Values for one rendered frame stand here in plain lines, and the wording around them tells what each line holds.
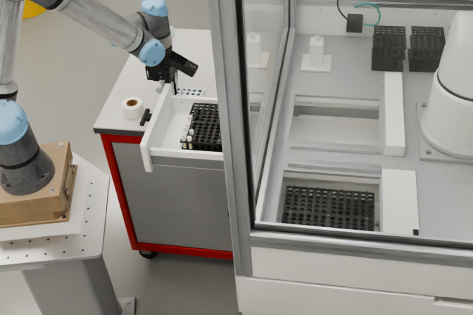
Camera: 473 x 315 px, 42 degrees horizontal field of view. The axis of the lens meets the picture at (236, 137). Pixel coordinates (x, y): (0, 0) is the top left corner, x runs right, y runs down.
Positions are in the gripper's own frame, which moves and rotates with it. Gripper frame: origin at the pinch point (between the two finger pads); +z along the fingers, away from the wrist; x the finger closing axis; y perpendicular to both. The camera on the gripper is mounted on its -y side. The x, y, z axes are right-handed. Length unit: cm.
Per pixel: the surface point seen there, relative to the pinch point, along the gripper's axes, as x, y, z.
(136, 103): 3.7, 12.4, 1.3
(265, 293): 76, -43, -7
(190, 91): -4.9, -3.9, 1.5
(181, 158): 34.6, -12.7, -5.9
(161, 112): 20.3, -2.9, -9.8
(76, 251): 62, 11, 5
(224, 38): 75, -39, -74
